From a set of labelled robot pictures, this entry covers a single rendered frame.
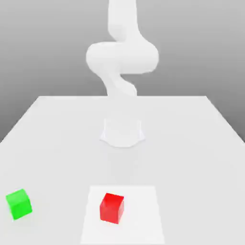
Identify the small red cube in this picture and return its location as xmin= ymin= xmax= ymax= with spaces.
xmin=99 ymin=192 xmax=125 ymax=225

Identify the small green cube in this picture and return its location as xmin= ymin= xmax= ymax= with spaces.
xmin=5 ymin=188 xmax=33 ymax=221

